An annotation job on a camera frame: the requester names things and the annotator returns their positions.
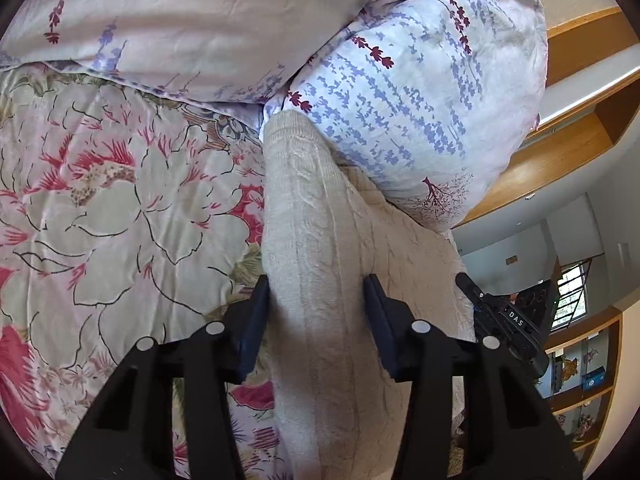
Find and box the beige cable-knit sweater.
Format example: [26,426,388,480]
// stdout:
[262,110,474,479]

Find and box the barred window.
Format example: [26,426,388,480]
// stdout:
[551,258,592,332]

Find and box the wooden bookshelf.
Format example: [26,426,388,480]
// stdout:
[536,306,623,468]

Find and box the blue floral pillow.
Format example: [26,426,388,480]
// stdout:
[264,0,548,232]

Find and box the floral bed quilt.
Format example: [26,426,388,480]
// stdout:
[1,63,265,479]

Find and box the pink floral pillow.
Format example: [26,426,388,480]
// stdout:
[1,0,375,104]

